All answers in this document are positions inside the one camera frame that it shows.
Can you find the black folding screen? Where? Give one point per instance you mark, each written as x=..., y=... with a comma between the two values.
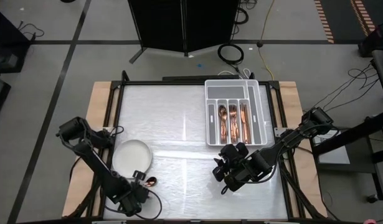
x=178, y=25

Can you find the black and red object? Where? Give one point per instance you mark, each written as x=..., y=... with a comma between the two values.
x=376, y=40

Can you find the pink object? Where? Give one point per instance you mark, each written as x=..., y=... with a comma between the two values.
x=370, y=221

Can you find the black table frame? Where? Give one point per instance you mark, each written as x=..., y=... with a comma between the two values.
x=194, y=82

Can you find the black bar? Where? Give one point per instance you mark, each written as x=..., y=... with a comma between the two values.
x=200, y=77

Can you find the white bowl at left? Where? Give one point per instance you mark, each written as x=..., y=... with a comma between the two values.
x=130, y=155

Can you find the black orange-striped floor mat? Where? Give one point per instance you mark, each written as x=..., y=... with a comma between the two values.
x=342, y=18
x=381, y=11

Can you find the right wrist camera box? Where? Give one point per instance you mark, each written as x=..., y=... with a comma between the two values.
x=234, y=151

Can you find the copper fork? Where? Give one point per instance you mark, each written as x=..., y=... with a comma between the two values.
x=232, y=110
x=243, y=110
x=246, y=130
x=235, y=130

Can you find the white cutlery organizer tray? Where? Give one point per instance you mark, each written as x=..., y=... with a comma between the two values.
x=228, y=91

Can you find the black equipment stand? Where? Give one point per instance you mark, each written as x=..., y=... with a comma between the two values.
x=359, y=130

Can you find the grey equipment post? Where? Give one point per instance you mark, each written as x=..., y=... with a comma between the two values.
x=381, y=71

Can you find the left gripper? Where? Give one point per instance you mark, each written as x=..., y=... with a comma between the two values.
x=135, y=199

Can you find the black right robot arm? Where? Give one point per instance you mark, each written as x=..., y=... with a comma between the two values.
x=291, y=140

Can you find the white paper sheet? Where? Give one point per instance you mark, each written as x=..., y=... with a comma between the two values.
x=332, y=152

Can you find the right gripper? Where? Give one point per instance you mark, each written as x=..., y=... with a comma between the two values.
x=241, y=174

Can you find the wooden table board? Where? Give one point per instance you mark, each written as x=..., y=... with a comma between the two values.
x=101, y=93

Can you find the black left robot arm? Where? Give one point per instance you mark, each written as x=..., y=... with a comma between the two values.
x=97, y=165

